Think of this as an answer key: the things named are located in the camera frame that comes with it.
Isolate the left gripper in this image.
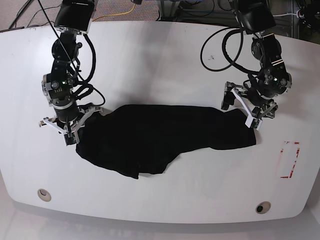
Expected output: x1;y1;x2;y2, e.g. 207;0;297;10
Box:
221;81;278;120

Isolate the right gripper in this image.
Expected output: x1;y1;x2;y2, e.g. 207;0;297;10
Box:
39;101;103;136

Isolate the black t-shirt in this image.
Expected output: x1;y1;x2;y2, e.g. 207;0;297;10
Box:
75;104;257;179

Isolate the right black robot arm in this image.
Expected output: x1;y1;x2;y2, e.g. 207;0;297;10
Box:
39;0;102;145

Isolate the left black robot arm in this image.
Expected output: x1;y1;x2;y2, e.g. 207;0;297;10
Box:
221;0;292;119

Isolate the left table grommet hole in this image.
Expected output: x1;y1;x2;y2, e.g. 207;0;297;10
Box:
37;189;52;202

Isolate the table grommet hole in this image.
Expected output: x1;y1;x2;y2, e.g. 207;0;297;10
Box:
37;189;52;202
255;201;271;215

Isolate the red tape rectangle marker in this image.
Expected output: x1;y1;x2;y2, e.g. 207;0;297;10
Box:
276;141;301;179

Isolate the right table grommet hole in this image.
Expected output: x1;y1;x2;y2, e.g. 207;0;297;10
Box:
255;201;271;215

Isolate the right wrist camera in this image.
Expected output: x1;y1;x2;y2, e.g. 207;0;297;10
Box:
63;132;77;146

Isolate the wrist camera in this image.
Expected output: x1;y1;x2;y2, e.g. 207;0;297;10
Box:
245;114;263;131
63;132;77;146

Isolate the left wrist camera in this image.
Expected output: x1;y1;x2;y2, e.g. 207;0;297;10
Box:
245;114;263;131

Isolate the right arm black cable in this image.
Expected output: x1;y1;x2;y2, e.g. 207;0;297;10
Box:
72;33;106;107

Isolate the black cable loop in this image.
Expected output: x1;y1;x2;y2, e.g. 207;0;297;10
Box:
199;26;256;73

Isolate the yellow cable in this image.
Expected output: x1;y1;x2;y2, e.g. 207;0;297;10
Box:
92;2;138;23

